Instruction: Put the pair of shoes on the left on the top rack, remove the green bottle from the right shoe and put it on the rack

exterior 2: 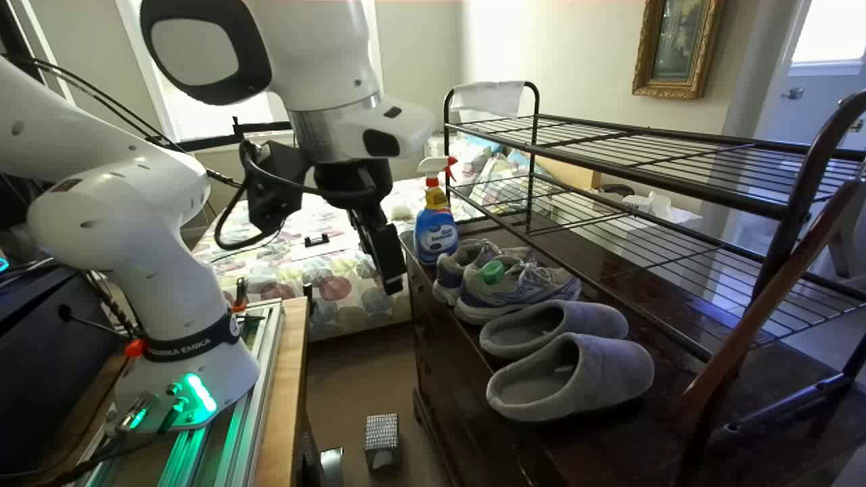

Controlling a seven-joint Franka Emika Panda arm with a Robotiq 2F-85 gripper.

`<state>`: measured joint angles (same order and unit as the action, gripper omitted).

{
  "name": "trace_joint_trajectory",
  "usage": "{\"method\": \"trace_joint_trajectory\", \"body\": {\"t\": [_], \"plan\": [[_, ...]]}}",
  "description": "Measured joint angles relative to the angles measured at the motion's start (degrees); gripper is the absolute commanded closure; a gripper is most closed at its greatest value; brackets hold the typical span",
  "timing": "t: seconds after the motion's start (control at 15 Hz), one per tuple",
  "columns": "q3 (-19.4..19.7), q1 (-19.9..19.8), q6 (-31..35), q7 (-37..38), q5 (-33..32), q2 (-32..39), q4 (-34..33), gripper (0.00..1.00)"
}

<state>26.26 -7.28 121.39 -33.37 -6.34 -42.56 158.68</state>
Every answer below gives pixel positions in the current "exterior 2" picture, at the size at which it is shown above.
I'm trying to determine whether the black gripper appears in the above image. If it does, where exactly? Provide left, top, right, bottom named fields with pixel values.
left=313, top=159, right=405, bottom=294

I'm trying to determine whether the grey blue sneaker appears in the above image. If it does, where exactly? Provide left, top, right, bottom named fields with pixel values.
left=432, top=238, right=500, bottom=305
left=455, top=258, right=582, bottom=324

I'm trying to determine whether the grey blue sneaker front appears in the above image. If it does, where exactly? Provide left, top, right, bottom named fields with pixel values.
left=455, top=258, right=582, bottom=324

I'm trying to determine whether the small green bottle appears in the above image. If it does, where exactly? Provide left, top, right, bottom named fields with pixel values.
left=479, top=261, right=505, bottom=284

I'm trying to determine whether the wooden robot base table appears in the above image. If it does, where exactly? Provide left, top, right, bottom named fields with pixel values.
left=30, top=299, right=313, bottom=487

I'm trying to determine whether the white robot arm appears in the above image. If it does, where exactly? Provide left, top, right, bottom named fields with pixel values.
left=0, top=0, right=436, bottom=434

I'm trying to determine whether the blue spray bottle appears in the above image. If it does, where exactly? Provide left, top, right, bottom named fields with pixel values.
left=414, top=156, right=458, bottom=265

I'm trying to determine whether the white cloth on rack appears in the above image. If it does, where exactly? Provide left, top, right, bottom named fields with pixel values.
left=448, top=82, right=525, bottom=119

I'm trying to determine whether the black metal shoe rack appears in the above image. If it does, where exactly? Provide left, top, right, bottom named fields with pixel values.
left=443, top=82, right=864, bottom=327

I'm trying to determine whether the small black object on bed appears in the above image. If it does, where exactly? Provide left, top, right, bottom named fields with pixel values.
left=303, top=234, right=329, bottom=247

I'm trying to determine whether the floral bed mattress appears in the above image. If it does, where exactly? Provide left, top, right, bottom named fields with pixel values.
left=191, top=196, right=412, bottom=340

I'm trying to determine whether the grey slipper far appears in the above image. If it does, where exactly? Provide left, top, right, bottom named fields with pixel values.
left=479, top=301, right=631, bottom=359

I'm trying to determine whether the grey slipper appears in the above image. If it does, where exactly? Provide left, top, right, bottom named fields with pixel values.
left=479, top=301, right=631, bottom=359
left=487, top=334, right=654, bottom=422

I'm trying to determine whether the small grey box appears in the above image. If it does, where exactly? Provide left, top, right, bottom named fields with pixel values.
left=364, top=413, right=401, bottom=470

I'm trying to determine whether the grey slipper near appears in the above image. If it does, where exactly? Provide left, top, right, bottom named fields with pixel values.
left=487, top=334, right=654, bottom=422

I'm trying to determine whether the dark wooden dresser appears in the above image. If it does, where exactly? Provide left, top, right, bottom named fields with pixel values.
left=398, top=213, right=866, bottom=487

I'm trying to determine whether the gold framed picture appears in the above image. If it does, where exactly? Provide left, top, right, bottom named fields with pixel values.
left=631, top=0, right=721, bottom=100

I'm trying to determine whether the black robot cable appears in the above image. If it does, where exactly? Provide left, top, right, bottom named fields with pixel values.
left=210, top=139, right=320, bottom=251

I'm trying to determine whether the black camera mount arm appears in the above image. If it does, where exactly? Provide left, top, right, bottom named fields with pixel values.
left=171, top=119, right=293, bottom=151

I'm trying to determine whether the dark wooden chair frame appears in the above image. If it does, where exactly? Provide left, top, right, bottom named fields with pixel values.
left=670, top=93, right=866, bottom=487

